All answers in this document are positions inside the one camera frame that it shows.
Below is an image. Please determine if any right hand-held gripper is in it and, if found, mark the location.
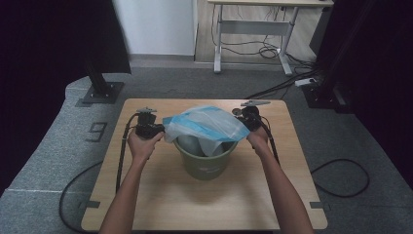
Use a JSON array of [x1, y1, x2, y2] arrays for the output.
[[231, 99, 272, 133]]

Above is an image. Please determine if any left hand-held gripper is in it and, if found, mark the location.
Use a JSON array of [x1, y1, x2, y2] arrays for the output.
[[133, 106, 166, 140]]

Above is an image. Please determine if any black metal stand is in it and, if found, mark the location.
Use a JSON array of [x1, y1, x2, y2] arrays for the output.
[[81, 58, 126, 105], [301, 0, 354, 114]]

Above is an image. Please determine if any black floor cable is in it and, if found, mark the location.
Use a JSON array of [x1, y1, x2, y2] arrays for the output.
[[310, 158, 371, 199], [58, 160, 104, 234]]

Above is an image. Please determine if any white power strip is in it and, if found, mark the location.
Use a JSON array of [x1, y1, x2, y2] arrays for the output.
[[294, 77, 318, 88]]

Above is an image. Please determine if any person's left hand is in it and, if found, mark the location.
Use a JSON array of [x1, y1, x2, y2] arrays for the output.
[[127, 128, 166, 164]]

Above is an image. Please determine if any white metal frame desk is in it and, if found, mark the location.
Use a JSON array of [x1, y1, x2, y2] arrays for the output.
[[206, 0, 335, 77]]

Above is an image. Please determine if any green plastic bucket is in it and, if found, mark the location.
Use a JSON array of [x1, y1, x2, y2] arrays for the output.
[[172, 135, 239, 182]]

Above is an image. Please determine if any white bag with blue band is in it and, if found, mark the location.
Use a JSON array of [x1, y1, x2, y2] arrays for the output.
[[162, 105, 252, 158]]

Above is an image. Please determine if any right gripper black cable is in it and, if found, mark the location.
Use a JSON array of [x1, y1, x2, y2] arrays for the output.
[[259, 115, 282, 166]]

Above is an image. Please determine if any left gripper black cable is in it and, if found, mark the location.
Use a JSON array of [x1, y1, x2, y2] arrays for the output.
[[115, 112, 141, 195]]

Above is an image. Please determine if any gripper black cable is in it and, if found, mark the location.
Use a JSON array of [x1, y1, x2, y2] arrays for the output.
[[115, 112, 141, 195], [259, 115, 282, 166]]

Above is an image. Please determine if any black curtain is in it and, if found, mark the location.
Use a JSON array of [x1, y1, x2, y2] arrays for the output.
[[310, 0, 413, 180], [0, 0, 132, 197]]

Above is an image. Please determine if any person's right hand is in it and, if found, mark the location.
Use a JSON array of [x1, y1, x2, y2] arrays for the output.
[[245, 126, 273, 158]]

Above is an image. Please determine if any white partition panel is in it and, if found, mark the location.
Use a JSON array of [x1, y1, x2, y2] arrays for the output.
[[111, 0, 199, 57]]

